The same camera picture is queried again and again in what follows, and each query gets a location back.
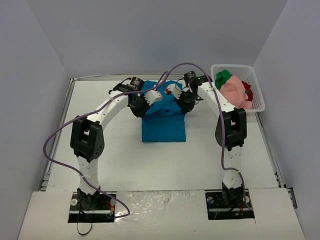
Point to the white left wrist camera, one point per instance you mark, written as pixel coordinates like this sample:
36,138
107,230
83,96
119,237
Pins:
152,97

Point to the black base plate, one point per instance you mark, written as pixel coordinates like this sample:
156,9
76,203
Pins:
217,209
102,210

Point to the blue t shirt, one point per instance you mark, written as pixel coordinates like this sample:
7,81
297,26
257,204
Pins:
164,122

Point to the pink t shirt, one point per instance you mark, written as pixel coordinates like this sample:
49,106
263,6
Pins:
234,92

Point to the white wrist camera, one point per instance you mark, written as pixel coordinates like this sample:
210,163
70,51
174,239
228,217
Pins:
173,89
152,97

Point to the red t shirt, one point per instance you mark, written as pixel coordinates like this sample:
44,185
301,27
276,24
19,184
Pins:
248,91

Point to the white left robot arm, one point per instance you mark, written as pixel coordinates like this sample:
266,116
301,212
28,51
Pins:
87,135

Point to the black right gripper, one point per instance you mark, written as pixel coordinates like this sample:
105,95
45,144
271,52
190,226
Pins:
186,103

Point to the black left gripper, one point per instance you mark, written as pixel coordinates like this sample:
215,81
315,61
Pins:
139,108

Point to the white plastic laundry basket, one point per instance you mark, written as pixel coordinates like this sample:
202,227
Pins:
247,74

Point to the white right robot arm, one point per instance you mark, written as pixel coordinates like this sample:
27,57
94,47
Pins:
230,132

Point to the green t shirt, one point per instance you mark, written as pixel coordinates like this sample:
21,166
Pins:
221,78

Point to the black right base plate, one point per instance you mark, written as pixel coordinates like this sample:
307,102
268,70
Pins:
217,209

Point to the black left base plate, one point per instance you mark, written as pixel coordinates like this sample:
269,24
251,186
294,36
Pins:
102,210

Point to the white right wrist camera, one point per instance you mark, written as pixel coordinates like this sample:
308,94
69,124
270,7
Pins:
173,89

